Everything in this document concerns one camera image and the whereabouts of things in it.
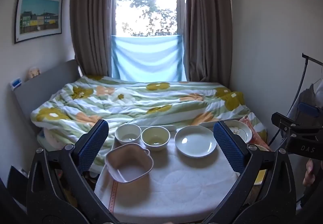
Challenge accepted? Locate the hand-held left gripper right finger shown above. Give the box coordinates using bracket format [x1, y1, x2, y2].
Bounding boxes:
[202, 121, 296, 224]

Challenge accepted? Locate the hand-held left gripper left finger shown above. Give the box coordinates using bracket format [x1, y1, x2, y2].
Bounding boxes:
[26, 119, 119, 224]

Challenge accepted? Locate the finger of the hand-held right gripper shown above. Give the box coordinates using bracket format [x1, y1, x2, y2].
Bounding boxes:
[298, 102, 321, 118]
[271, 112, 298, 137]

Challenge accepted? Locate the duck print plate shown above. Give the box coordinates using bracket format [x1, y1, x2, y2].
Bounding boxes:
[223, 120, 253, 144]

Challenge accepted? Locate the plain white round plate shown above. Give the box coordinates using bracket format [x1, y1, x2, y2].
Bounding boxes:
[175, 126, 217, 158]

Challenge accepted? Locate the pink square bowl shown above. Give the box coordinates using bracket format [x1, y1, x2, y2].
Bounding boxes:
[104, 143, 154, 183]

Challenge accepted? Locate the person's right hand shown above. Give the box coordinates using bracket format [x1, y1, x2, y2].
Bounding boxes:
[303, 158, 316, 187]

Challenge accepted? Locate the large white rectangular plate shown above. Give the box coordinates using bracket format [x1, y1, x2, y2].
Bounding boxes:
[198, 118, 244, 129]

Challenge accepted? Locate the white round bowl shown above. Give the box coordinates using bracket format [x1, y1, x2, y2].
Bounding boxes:
[115, 124, 142, 145]

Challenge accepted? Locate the black clothes rack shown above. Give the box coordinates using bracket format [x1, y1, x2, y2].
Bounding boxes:
[267, 53, 323, 149]

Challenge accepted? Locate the yellow object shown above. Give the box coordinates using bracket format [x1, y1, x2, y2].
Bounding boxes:
[254, 169, 265, 185]

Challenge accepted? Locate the cream round bowl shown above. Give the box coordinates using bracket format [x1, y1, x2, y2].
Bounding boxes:
[141, 126, 171, 152]

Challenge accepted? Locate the floral green striped blanket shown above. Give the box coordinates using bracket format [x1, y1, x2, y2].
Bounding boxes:
[30, 75, 268, 151]

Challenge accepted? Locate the white and orange tablecloth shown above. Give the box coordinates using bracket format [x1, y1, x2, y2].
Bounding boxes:
[94, 117, 272, 224]

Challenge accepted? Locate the grey bed headboard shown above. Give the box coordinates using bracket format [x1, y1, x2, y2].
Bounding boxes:
[13, 59, 84, 126]

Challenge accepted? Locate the dark box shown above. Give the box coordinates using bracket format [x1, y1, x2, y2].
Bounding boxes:
[6, 165, 29, 204]

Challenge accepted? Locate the small plush toy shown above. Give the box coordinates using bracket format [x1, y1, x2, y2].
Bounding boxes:
[28, 66, 41, 79]

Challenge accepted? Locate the blue and white small box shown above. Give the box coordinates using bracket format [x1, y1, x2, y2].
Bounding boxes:
[10, 76, 23, 91]

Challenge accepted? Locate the light blue cloth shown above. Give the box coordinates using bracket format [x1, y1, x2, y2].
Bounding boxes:
[110, 34, 187, 82]

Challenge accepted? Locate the framed wall picture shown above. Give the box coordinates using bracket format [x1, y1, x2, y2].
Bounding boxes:
[14, 0, 63, 44]

